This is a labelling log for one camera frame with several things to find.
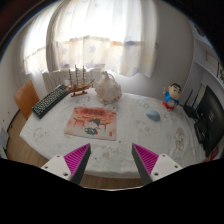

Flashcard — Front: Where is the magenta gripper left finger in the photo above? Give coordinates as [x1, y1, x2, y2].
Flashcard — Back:
[42, 144, 91, 185]

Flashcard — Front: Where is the large white conch shell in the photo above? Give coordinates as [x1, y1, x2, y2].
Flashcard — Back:
[95, 71, 122, 104]

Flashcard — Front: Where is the wooden model sailing ship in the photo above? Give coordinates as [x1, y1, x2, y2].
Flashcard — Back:
[66, 68, 94, 97]

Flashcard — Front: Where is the red cartoon mouse pad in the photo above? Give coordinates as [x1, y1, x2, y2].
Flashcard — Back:
[64, 107, 117, 141]

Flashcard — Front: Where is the orange wooden chair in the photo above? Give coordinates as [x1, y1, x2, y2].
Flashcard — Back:
[14, 80, 39, 119]

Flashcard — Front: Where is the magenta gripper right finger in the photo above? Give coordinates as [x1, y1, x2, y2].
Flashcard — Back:
[132, 143, 182, 185]

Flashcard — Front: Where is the white sheer curtain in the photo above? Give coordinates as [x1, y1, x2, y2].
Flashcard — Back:
[20, 0, 159, 77]

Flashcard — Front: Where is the black television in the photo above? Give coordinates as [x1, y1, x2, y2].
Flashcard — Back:
[194, 86, 224, 156]

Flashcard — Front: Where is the cartoon boy figurine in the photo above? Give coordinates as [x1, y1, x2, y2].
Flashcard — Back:
[162, 83, 182, 110]

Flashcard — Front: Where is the black wifi router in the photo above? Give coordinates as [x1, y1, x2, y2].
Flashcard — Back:
[183, 92, 198, 119]

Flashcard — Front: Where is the light blue computer mouse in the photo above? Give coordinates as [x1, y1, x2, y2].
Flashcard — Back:
[146, 110, 160, 121]

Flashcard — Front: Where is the black mechanical keyboard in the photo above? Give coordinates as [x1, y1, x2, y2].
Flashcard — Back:
[32, 85, 68, 118]

